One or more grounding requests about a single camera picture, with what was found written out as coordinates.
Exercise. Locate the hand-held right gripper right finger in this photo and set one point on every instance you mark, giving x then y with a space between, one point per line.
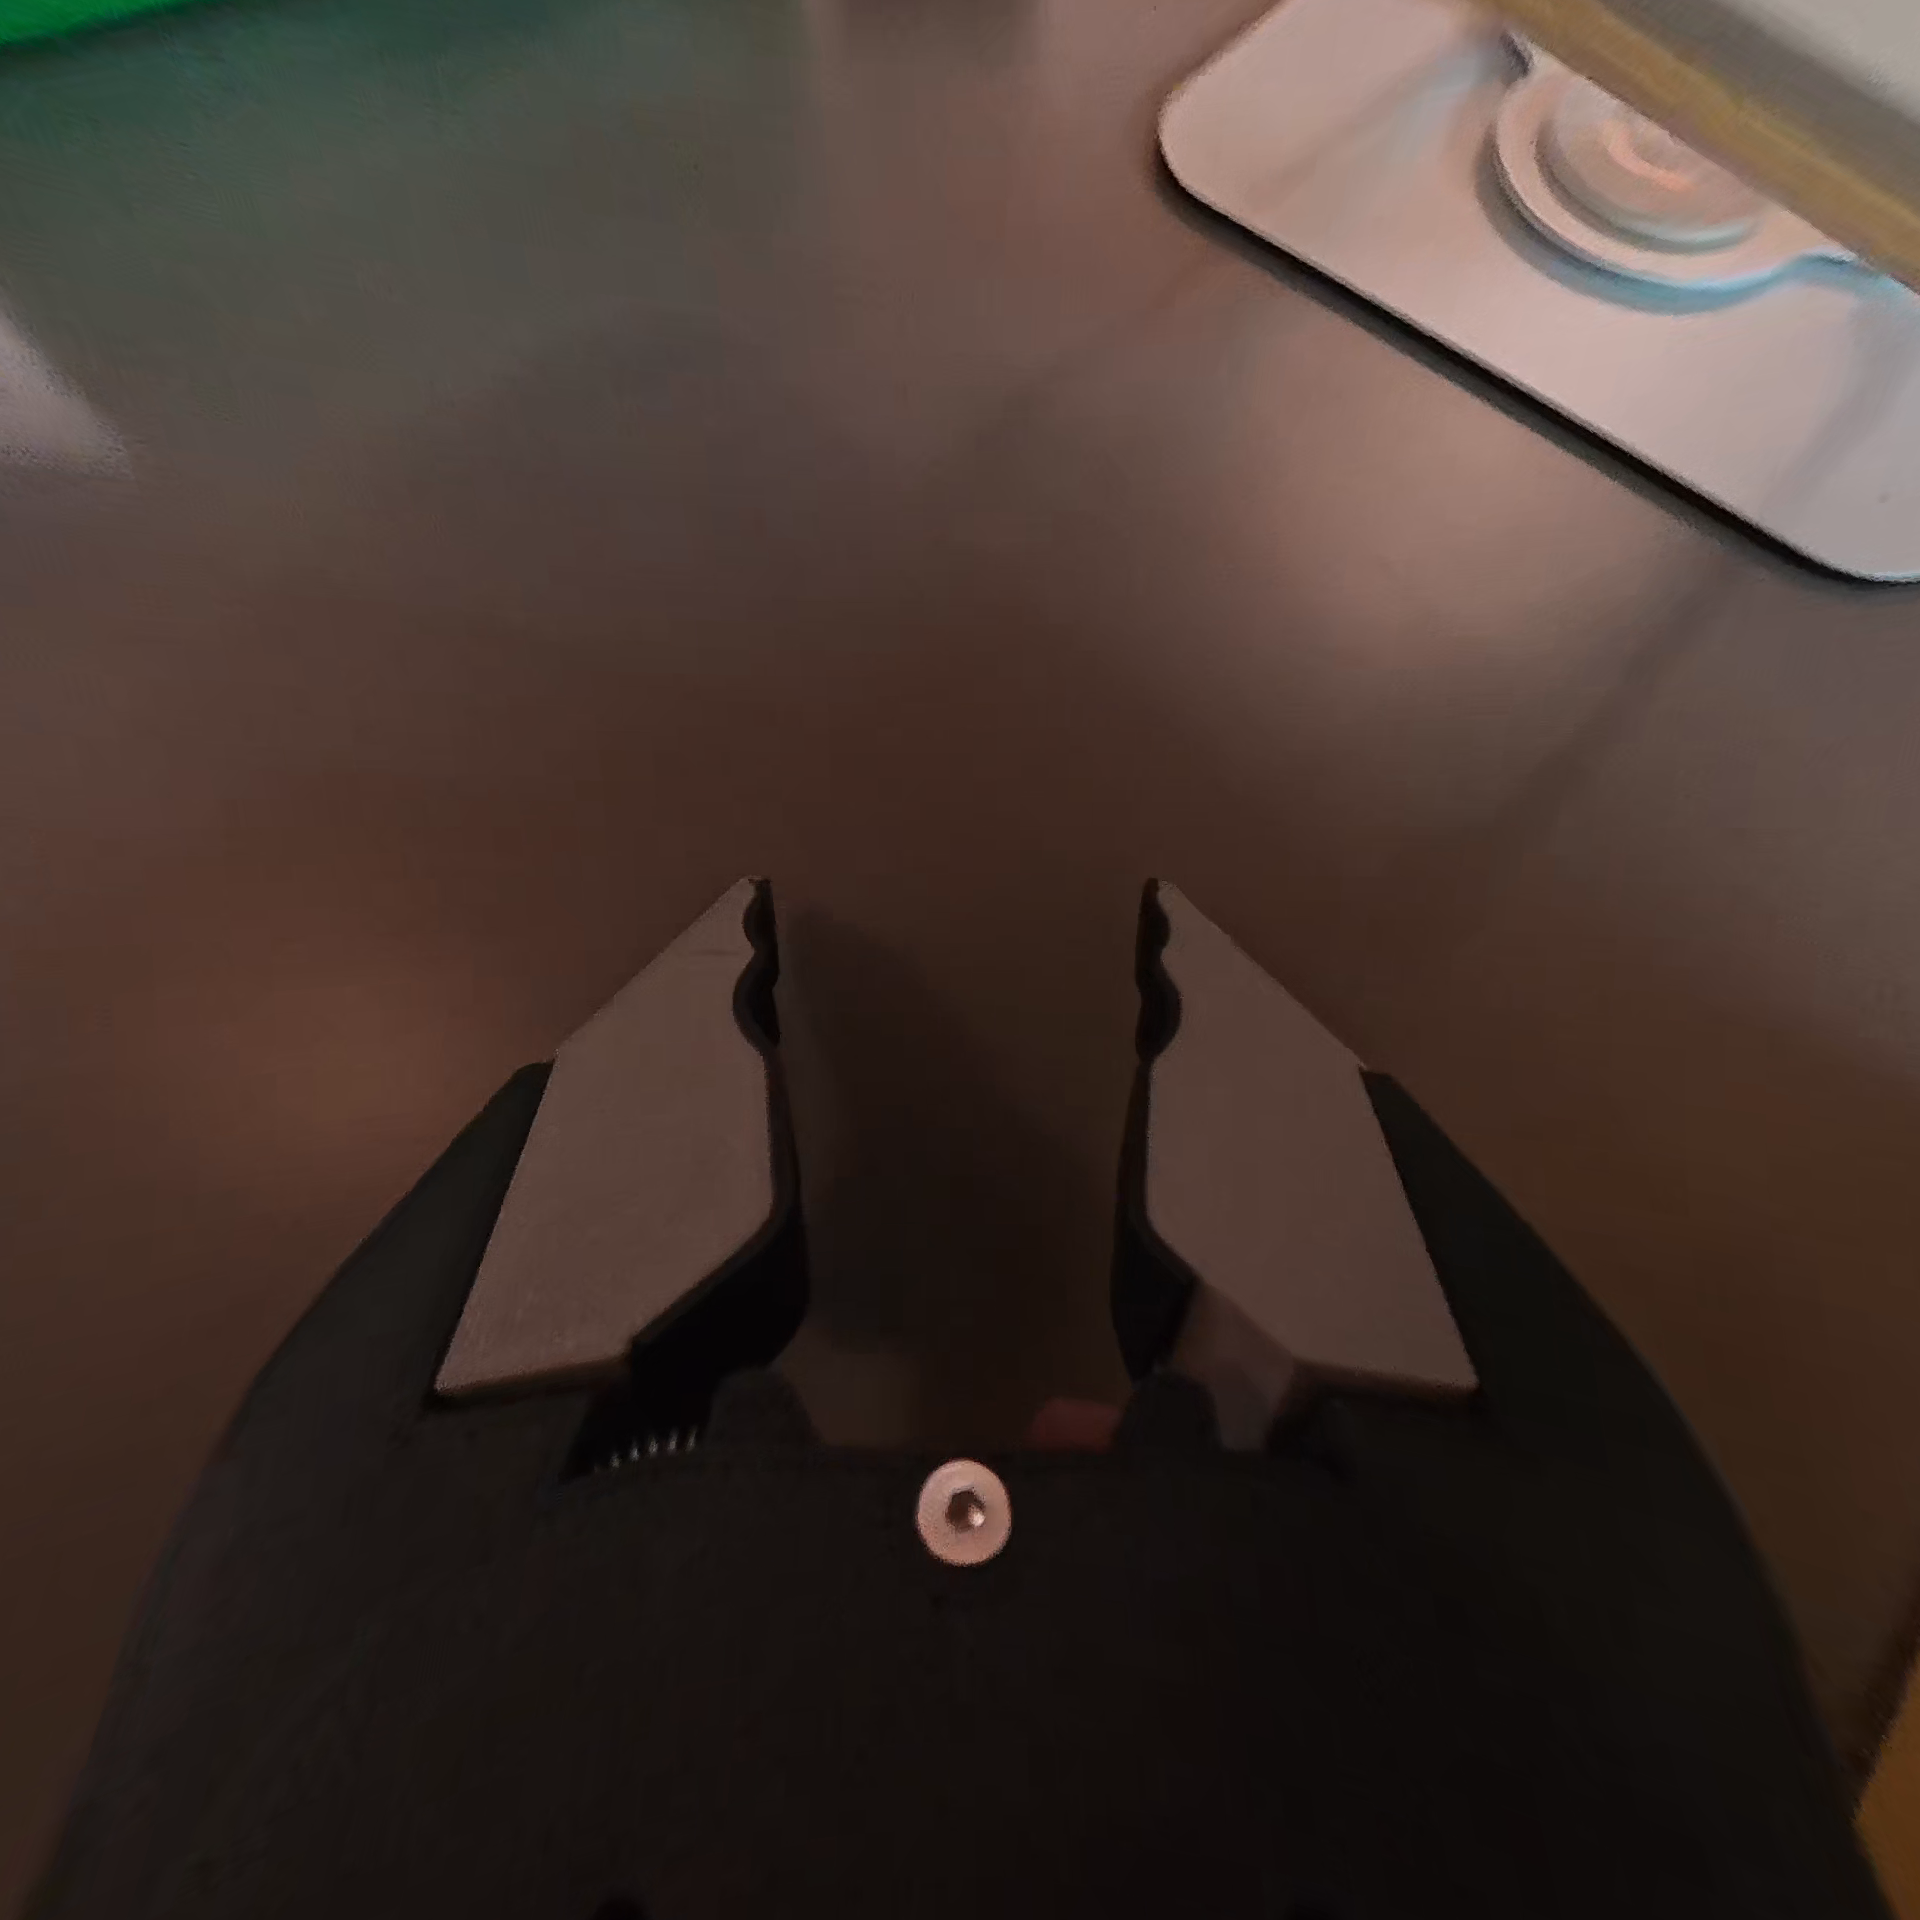
1291 1200

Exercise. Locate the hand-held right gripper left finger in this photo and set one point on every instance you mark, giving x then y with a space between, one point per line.
631 1200

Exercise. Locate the yellow plastic bin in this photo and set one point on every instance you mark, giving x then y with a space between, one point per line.
1892 1814

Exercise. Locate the large green plastic bin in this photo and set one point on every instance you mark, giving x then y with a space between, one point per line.
61 12

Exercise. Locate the black wooden book stand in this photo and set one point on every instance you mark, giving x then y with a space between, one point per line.
1500 300

